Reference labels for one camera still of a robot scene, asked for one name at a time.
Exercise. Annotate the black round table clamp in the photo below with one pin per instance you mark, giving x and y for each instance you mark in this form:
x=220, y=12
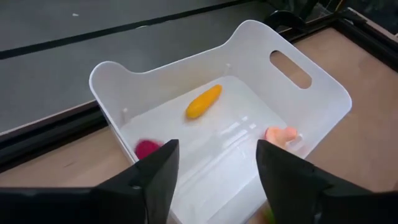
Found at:
x=283, y=18

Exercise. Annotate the peach coloured toy food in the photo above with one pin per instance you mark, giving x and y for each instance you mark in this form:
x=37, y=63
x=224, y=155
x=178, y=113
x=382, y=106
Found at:
x=281, y=135

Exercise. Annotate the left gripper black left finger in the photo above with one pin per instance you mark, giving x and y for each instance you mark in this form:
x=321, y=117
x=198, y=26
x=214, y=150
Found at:
x=161, y=186

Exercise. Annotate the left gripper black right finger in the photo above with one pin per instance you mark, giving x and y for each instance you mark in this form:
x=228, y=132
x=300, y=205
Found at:
x=286, y=186

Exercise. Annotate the small yellow toy corn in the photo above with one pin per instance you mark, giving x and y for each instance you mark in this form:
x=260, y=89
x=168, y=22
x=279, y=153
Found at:
x=203, y=101

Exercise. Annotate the small magenta red toy vegetable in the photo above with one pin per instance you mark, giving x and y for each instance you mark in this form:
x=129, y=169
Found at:
x=146, y=148

